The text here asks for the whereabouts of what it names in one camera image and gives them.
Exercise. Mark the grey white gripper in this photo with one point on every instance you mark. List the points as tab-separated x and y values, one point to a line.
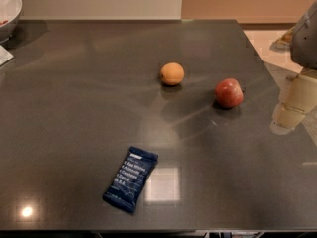
305	42

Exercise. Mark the red apple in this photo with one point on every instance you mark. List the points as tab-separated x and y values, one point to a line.
229	93

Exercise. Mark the blue rxbar wrapper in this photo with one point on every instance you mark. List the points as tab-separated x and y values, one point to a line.
130	179

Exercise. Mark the orange fruit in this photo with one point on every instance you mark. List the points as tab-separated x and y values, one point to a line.
172	74

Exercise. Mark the white paper napkin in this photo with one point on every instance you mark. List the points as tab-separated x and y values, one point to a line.
5	56

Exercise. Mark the white bowl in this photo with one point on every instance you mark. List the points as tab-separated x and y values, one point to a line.
10	11

